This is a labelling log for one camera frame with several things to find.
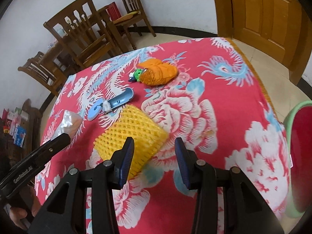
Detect yellow foam fruit net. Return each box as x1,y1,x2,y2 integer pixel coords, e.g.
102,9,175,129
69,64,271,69
94,105,168,180

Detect red green trash bin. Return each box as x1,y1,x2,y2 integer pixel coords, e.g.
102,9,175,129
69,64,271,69
284,100,311,218

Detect person's left hand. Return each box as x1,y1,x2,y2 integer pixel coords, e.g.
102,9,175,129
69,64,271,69
10,186,41,230

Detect colourful boxes on shelf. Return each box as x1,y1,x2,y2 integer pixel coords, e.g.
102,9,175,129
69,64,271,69
2,108,29,147

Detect clear crumpled plastic bag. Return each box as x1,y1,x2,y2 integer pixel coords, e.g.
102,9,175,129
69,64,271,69
51,110,83,140

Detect low wooden chair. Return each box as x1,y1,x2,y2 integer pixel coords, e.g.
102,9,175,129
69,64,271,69
17,51,67,97

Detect blue plastic lint roller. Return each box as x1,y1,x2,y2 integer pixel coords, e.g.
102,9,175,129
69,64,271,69
87,87,134,121

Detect red floral tablecloth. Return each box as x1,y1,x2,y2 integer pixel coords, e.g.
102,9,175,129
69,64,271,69
35,37,290,233

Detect small green toy figure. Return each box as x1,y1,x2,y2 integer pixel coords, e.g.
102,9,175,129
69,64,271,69
129,69,145,82

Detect large wooden chair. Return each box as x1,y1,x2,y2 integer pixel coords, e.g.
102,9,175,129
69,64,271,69
42,0,118,69

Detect orange crumpled wrapper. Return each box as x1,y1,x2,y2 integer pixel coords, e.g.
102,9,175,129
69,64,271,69
138,58,178,86

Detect wooden door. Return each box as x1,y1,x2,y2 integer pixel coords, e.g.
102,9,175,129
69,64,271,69
214,0,311,85

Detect far wooden chair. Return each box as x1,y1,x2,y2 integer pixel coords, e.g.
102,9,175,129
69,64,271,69
113,0,156,50

